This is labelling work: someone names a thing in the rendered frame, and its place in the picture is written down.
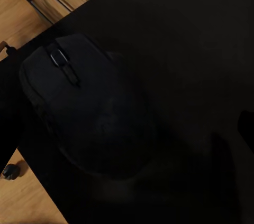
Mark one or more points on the mouse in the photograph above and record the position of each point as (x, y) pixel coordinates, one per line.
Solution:
(95, 104)

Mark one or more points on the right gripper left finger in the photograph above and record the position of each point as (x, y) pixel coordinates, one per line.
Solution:
(12, 129)

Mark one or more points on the desk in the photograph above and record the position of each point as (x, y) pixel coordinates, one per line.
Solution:
(197, 59)

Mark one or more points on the swivel chair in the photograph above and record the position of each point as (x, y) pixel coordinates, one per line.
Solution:
(11, 171)

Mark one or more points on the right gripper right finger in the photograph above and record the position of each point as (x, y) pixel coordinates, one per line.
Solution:
(246, 128)

